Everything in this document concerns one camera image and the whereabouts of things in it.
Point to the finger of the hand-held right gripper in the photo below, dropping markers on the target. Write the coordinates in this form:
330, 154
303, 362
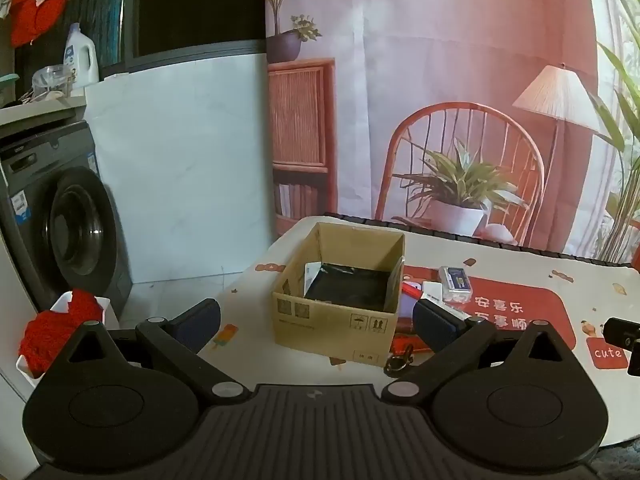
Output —
635, 360
620, 331

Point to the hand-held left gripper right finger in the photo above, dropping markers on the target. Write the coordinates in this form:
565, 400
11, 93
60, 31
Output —
432, 327

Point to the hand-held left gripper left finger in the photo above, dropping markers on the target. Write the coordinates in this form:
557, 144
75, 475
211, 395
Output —
205, 317

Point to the purple bottle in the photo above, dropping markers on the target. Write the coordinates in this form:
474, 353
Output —
407, 308

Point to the small white box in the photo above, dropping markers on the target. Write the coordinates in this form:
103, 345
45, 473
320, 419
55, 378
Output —
431, 291

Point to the small red item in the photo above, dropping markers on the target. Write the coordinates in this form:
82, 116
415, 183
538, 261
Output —
412, 289

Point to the black keyring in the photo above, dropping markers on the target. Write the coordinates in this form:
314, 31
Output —
398, 361

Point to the clear plastic case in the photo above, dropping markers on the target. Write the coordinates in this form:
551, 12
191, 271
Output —
456, 284

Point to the brown cardboard box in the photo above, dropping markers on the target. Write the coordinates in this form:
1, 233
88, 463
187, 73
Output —
325, 320

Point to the printed bear table mat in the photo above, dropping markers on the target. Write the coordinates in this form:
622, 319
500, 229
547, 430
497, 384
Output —
250, 300

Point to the black box liner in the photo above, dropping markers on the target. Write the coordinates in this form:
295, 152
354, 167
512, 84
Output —
350, 285

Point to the white plastic basket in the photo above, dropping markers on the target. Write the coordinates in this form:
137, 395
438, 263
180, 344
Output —
102, 310

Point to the white shipping label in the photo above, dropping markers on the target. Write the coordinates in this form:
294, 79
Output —
311, 277

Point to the red knitted cloth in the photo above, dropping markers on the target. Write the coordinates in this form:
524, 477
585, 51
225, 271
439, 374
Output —
50, 330

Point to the grey washing machine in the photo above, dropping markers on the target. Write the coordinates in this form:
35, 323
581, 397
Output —
75, 230

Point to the white marble board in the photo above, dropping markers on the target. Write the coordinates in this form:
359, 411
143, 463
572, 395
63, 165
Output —
175, 160

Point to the grey stone countertop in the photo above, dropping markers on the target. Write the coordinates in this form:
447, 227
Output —
35, 110

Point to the white detergent bottle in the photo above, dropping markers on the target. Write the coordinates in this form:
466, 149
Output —
82, 57

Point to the red hanging cloth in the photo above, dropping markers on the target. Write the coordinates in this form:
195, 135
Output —
35, 15

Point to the printed wall backdrop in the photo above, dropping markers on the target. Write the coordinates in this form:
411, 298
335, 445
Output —
450, 35

